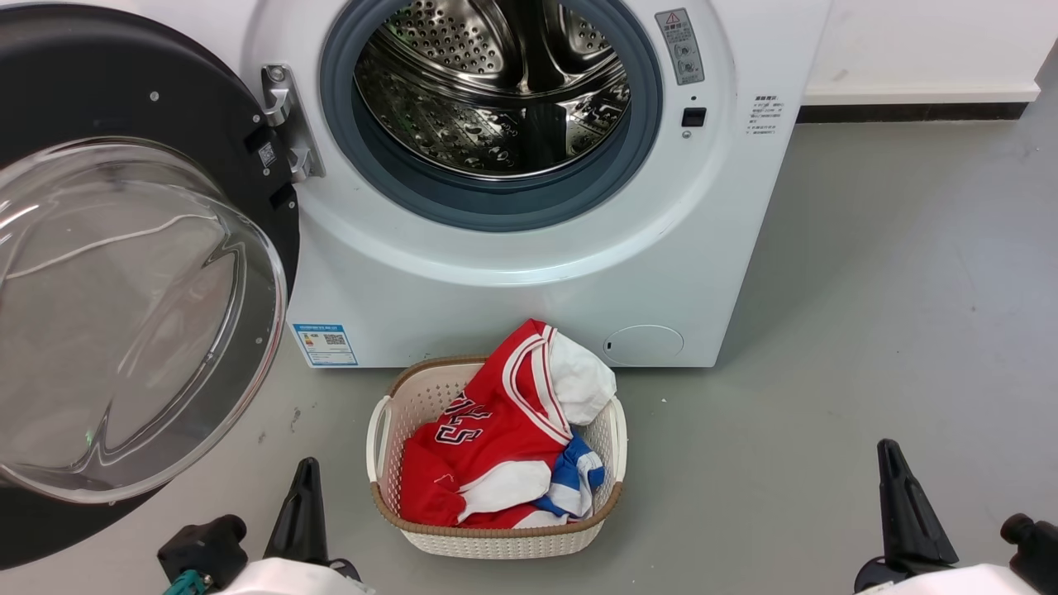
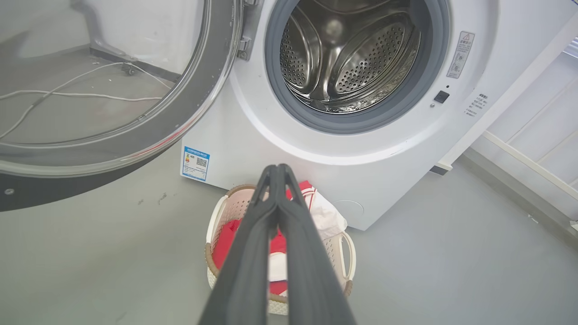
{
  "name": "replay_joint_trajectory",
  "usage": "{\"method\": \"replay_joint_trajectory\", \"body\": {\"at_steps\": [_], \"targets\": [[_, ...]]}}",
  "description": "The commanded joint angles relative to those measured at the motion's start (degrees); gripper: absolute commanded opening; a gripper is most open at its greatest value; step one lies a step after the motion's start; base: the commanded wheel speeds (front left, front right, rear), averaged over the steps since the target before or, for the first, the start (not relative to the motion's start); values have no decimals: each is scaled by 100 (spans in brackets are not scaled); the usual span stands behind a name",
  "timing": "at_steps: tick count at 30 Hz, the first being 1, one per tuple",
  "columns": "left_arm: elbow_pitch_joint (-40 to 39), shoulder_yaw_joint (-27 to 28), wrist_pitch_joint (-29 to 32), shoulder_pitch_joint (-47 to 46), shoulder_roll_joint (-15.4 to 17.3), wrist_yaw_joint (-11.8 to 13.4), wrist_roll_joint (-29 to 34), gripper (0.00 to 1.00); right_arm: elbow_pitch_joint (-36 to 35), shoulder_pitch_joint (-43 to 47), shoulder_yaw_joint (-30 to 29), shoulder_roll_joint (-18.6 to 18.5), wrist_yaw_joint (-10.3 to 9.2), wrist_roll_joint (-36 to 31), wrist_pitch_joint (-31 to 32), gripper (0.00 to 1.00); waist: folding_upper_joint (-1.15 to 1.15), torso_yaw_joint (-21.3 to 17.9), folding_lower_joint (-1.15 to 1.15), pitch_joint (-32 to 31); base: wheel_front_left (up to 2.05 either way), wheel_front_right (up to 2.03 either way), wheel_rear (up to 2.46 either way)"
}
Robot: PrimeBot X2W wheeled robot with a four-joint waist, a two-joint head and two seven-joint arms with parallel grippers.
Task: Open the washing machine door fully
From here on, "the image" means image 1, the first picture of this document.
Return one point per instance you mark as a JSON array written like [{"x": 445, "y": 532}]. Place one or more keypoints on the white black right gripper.
[{"x": 942, "y": 583}]

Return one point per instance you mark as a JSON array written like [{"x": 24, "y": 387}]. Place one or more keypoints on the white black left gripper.
[{"x": 289, "y": 583}]

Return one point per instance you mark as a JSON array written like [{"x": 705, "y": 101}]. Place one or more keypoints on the black round glass washer door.
[{"x": 99, "y": 91}]

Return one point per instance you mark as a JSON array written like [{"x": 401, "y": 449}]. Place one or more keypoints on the white front-load washing machine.
[{"x": 579, "y": 281}]

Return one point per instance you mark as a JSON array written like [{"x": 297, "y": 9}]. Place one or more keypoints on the metal door hinge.
[{"x": 289, "y": 116}]

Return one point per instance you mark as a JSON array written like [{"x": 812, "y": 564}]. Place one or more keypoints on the blue energy label sticker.
[{"x": 325, "y": 345}]

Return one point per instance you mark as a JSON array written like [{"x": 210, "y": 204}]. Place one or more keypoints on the cream plastic laundry basket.
[{"x": 496, "y": 544}]

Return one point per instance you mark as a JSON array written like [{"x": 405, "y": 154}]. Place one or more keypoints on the red basketball jersey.
[{"x": 492, "y": 430}]

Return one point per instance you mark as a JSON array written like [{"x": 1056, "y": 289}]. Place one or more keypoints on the blue and white striped garment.
[{"x": 570, "y": 481}]

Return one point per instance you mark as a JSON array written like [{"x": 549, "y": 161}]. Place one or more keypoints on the round white filter cover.
[{"x": 643, "y": 345}]

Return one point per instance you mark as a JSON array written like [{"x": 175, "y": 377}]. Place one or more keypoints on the stainless steel washer drum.
[{"x": 496, "y": 91}]

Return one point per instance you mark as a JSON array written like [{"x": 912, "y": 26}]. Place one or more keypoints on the grey warning sticker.
[{"x": 680, "y": 45}]

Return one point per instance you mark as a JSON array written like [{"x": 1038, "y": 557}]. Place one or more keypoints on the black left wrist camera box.
[{"x": 202, "y": 547}]

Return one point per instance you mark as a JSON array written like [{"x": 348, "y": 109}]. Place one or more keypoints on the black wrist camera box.
[
  {"x": 202, "y": 547},
  {"x": 1033, "y": 549}
]

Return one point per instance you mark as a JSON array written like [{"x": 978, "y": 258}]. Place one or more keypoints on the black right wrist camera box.
[{"x": 1033, "y": 549}]

